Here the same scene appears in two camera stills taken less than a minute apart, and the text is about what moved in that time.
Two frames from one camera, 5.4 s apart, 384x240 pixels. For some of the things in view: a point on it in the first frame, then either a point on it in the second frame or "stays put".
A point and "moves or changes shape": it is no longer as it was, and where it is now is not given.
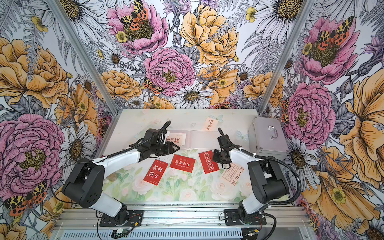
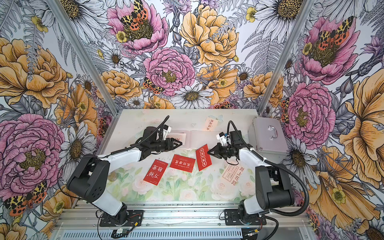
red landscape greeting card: (183, 163) stays put
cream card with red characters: (179, 139) stays put
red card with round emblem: (208, 162) moves or changes shape
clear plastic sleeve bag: (199, 139) stays put
